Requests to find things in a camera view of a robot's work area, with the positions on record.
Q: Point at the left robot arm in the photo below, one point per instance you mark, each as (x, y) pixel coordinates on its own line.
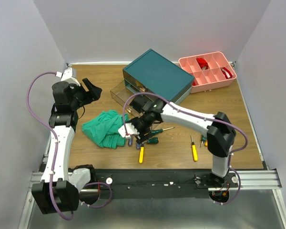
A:
(57, 189)

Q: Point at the green cloth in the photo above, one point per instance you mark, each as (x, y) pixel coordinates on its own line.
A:
(103, 130)

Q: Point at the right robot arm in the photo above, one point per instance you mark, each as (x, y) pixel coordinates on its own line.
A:
(220, 133)

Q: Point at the clear drawer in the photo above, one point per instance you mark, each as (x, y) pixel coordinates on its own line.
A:
(122, 91)

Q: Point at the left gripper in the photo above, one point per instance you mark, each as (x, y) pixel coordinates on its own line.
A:
(93, 94)

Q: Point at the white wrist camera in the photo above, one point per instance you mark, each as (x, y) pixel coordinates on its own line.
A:
(127, 131)
(69, 75)

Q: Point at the pink divided organizer tray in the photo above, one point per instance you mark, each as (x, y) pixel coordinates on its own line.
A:
(211, 78)

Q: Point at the green small screwdriver right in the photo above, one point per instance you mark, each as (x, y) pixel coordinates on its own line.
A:
(203, 140)

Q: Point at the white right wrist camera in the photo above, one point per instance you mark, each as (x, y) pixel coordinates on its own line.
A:
(127, 131)

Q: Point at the red white item in tray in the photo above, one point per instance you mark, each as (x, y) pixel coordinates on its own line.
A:
(226, 73)

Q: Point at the green stubby screwdriver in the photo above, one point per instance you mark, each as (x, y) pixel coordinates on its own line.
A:
(152, 141)

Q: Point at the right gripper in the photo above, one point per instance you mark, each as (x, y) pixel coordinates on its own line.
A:
(138, 129)

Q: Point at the green long screwdriver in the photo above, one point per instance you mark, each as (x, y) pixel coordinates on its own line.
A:
(158, 131)

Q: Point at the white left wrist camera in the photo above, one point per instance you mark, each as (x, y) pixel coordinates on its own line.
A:
(69, 75)

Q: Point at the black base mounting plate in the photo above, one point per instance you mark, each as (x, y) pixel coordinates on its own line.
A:
(158, 183)

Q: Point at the yellow screwdriver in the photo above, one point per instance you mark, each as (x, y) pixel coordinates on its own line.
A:
(141, 154)
(194, 151)

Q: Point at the teal drawer cabinet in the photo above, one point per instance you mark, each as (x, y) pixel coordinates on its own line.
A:
(151, 72)

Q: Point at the aluminium rail frame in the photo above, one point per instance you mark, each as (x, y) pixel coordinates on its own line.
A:
(248, 179)

